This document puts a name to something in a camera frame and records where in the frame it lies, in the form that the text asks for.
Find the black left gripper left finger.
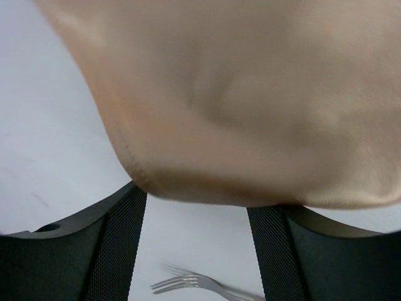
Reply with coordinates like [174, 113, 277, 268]
[1, 182, 147, 300]

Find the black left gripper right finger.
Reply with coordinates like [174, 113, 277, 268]
[247, 206, 400, 300]

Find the peach cloth napkin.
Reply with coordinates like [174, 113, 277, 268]
[36, 1, 400, 209]

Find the pink-handled fork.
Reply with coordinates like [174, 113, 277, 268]
[150, 263, 266, 301]

